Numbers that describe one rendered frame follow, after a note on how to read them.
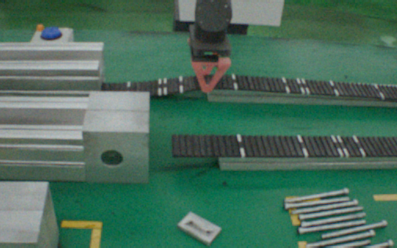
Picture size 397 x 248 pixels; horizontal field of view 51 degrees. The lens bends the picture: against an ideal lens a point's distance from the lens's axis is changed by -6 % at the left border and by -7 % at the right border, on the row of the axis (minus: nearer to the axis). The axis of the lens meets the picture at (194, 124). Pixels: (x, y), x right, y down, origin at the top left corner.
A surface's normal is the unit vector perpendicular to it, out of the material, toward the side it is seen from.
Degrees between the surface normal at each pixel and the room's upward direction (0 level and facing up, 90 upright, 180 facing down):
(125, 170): 90
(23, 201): 0
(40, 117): 90
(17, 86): 90
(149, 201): 0
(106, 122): 0
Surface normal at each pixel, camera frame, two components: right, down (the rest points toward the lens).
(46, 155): 0.07, 0.59
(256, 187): 0.07, -0.80
